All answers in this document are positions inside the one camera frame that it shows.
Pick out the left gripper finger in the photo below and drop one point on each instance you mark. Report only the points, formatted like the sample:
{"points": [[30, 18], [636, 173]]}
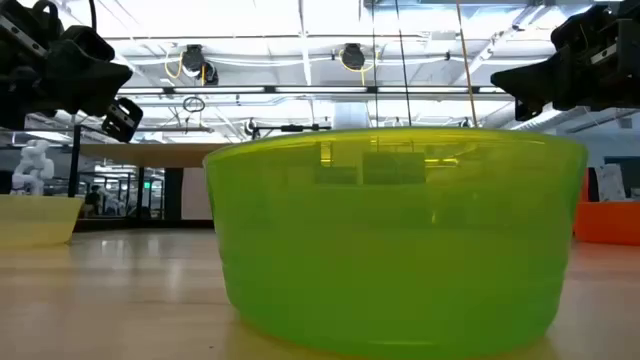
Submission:
{"points": [[122, 120], [90, 75]]}

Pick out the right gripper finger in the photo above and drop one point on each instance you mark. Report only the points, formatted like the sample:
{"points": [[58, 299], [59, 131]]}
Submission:
{"points": [[545, 80], [525, 112]]}

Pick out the pale yellow bowl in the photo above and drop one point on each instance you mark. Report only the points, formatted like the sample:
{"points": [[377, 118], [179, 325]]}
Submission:
{"points": [[35, 220]]}

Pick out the bright orange bowl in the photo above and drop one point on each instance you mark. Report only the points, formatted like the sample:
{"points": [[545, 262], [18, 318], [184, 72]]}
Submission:
{"points": [[610, 222]]}

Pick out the translucent green bowl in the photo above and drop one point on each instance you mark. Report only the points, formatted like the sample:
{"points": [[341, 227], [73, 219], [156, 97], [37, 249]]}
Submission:
{"points": [[390, 250]]}

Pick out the person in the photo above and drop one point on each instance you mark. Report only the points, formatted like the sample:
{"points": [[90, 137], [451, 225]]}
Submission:
{"points": [[92, 197]]}

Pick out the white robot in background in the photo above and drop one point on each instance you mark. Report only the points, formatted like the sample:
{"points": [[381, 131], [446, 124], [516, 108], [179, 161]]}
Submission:
{"points": [[32, 170]]}

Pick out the white patterned board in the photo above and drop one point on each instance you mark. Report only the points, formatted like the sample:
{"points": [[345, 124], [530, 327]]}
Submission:
{"points": [[611, 182]]}

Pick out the black bar fixture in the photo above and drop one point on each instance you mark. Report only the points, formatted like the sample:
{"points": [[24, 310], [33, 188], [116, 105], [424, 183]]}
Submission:
{"points": [[300, 128]]}

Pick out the wooden shelf with black frame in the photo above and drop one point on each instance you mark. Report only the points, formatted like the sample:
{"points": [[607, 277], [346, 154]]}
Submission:
{"points": [[140, 155]]}

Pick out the black table edge frame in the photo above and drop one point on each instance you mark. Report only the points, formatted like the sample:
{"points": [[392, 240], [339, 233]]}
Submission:
{"points": [[150, 225]]}

